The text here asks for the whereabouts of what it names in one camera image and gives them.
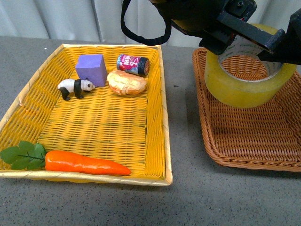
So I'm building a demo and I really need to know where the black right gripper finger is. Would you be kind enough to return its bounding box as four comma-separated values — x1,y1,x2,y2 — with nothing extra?
258,9,301,64

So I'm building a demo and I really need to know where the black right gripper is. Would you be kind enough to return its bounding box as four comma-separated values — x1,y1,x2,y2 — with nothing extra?
151,0,285,55

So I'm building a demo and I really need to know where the yellow tape roll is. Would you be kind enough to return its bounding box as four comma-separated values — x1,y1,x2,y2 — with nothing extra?
204,36,296,108

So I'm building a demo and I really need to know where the brown wicker basket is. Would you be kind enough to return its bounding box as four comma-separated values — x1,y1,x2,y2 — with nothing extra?
192,48,301,172

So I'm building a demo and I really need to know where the yellow wicker basket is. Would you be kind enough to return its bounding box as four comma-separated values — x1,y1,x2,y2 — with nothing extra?
0,44,173,186

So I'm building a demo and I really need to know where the red drink can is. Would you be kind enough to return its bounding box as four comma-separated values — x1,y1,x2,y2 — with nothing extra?
117,54,150,76

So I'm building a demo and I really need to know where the toy bread roll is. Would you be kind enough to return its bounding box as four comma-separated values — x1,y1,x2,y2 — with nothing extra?
107,70,147,96

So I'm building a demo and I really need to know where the purple foam block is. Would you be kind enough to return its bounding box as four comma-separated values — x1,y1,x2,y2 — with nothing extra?
75,54,108,87

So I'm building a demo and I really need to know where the toy panda figure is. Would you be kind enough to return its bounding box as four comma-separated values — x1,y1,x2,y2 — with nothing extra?
57,79,95,101

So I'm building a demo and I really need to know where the white pleated curtain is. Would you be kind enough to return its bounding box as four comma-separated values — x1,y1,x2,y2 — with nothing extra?
0,0,301,47

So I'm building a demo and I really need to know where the toy orange carrot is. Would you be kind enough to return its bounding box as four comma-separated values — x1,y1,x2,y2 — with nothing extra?
0,141,131,176

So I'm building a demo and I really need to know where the black cable loop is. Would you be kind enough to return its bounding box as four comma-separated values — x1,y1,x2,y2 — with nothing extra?
120,0,173,46

